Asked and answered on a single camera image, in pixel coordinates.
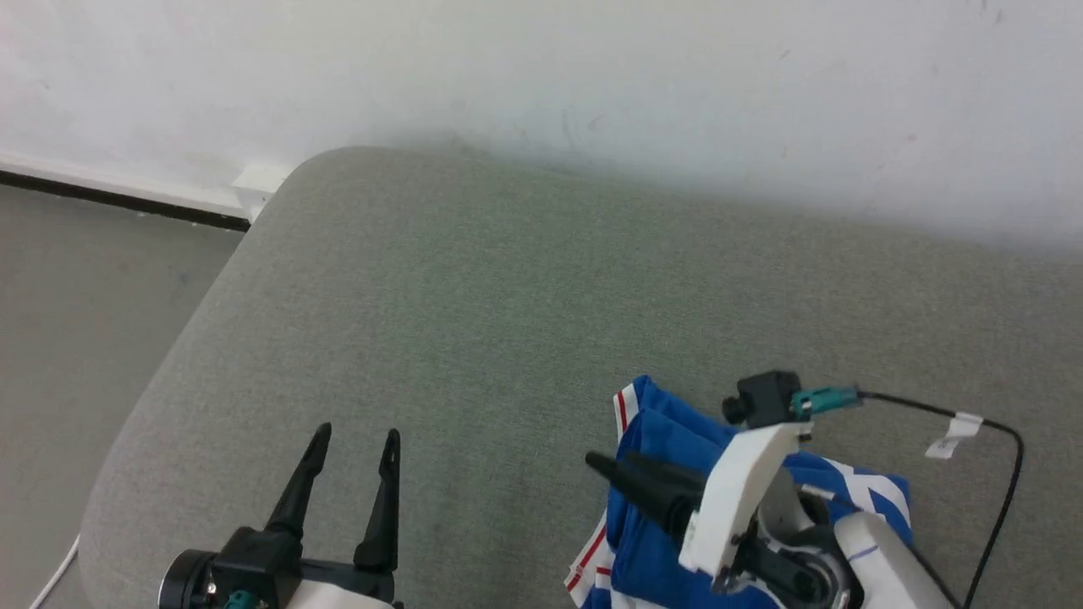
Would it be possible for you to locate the white floor cable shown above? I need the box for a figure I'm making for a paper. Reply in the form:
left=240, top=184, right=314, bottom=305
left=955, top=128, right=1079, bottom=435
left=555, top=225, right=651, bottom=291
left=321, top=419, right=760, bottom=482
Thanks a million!
left=29, top=533, right=82, bottom=609

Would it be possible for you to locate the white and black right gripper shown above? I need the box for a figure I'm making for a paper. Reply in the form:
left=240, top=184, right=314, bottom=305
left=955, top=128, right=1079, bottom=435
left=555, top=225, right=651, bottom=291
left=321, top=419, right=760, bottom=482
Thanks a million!
left=585, top=420, right=857, bottom=609

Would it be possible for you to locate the blue garment with white red trim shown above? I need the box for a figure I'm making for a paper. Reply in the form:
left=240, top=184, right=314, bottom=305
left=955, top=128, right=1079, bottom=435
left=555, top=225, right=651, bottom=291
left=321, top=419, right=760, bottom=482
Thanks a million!
left=564, top=375, right=915, bottom=609

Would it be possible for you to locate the white and black wall baseboard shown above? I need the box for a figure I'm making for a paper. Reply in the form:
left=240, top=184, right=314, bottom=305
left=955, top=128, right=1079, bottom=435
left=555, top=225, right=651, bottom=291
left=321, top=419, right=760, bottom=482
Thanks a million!
left=0, top=151, right=294, bottom=232

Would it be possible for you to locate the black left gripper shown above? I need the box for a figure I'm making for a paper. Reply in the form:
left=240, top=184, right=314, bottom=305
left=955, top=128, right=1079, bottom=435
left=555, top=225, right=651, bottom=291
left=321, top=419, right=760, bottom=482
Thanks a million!
left=159, top=423, right=402, bottom=609

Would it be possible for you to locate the black cable with teal plug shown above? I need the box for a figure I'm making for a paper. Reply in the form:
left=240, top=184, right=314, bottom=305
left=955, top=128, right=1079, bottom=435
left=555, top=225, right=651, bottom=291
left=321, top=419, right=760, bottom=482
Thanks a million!
left=790, top=386, right=1025, bottom=609

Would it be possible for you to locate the white paper cable tag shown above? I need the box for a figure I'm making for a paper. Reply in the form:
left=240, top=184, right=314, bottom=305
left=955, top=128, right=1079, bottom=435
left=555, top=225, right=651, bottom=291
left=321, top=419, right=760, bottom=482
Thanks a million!
left=924, top=411, right=985, bottom=461

